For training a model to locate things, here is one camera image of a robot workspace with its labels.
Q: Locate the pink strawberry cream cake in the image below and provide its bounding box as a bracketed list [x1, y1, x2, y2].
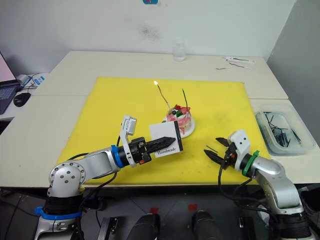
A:
[161, 103, 193, 134]

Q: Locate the blue white adapter box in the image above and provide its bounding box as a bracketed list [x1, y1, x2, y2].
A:
[15, 72, 50, 89]

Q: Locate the dark rounded shape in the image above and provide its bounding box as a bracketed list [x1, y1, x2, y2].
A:
[133, 213, 161, 240]
[191, 210, 222, 240]

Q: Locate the thin red candle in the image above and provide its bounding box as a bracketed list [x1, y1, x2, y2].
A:
[228, 62, 253, 70]

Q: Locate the dark laptop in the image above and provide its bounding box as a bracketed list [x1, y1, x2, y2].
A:
[0, 50, 21, 116]

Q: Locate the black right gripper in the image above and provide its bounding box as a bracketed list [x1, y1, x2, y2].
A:
[203, 136, 238, 172]

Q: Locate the black computer mouse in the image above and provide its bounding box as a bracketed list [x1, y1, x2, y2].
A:
[13, 92, 32, 107]

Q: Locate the clear glass jar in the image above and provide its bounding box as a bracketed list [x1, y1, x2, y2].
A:
[172, 40, 187, 62]

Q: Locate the yellow table mat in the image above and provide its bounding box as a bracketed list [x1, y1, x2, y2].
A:
[56, 76, 271, 187]

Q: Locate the white candle packet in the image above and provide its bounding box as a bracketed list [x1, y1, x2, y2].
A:
[224, 56, 258, 65]

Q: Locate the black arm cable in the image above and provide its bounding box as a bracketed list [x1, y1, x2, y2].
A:
[65, 134, 124, 214]
[217, 159, 270, 214]

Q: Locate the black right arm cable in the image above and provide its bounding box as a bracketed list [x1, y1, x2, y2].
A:
[217, 159, 270, 214]

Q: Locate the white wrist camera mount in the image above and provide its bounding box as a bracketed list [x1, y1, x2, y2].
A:
[119, 114, 138, 168]
[228, 129, 251, 170]

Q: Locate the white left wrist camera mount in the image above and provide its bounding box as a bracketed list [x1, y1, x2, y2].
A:
[119, 114, 138, 168]

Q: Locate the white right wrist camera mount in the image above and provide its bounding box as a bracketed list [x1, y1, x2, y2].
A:
[228, 129, 251, 170]

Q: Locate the thin dark unlit candle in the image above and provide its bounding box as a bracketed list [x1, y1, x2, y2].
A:
[181, 88, 190, 109]

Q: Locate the thin lit candle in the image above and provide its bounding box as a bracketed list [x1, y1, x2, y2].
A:
[153, 80, 172, 109]

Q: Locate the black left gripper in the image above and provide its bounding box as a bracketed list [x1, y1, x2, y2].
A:
[128, 136, 176, 166]

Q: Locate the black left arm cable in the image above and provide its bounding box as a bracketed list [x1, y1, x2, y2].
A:
[65, 134, 124, 214]

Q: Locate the clear plastic container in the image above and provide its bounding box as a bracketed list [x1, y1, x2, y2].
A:
[254, 103, 317, 157]

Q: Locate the white handmade matchbox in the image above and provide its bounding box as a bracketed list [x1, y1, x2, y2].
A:
[148, 120, 184, 159]

